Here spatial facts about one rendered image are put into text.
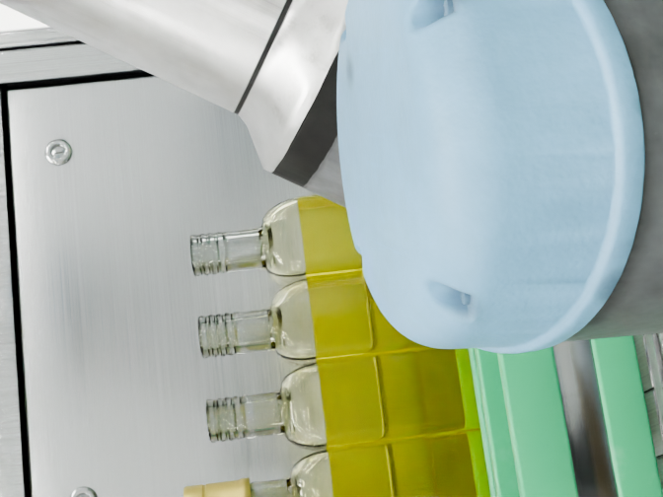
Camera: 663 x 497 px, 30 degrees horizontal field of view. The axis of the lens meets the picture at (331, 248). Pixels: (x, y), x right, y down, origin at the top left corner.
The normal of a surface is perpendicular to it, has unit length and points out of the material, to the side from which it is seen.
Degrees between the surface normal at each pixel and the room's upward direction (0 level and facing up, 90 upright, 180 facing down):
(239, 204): 90
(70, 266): 90
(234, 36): 77
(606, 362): 90
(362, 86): 8
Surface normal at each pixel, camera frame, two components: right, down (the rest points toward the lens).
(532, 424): 0.04, -0.25
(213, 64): -0.23, 0.71
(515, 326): 0.07, 0.87
